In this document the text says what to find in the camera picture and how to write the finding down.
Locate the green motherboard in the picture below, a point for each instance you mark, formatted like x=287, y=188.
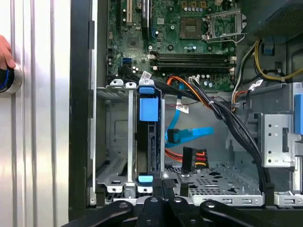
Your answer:
x=170, y=45

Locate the CPU socket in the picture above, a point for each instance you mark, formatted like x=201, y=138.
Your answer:
x=190, y=28

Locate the black RAM slot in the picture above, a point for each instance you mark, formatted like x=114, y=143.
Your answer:
x=191, y=69
x=191, y=64
x=191, y=59
x=191, y=55

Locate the person's hand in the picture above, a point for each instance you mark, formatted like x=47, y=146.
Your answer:
x=6, y=54

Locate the black graphics card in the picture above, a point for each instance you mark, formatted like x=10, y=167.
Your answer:
x=146, y=19

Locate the hard disk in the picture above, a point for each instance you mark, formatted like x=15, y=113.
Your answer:
x=148, y=110

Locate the metal locking lever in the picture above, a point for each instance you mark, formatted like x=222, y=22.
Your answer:
x=220, y=40

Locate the black open PC case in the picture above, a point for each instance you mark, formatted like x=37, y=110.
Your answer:
x=78, y=94

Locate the grey power supply unit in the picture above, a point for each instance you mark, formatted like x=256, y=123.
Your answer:
x=279, y=19

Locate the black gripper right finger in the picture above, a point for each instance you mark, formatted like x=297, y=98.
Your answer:
x=180, y=212

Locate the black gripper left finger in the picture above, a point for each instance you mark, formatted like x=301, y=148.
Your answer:
x=151, y=212

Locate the silver disk bay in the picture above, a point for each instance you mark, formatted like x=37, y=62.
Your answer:
x=130, y=142

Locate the metal socket cover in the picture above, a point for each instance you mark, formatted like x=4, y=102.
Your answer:
x=222, y=13

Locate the silver optical drive bay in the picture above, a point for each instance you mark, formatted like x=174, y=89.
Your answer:
x=272, y=139

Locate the white expansion slot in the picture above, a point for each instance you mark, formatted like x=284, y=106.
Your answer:
x=129, y=11

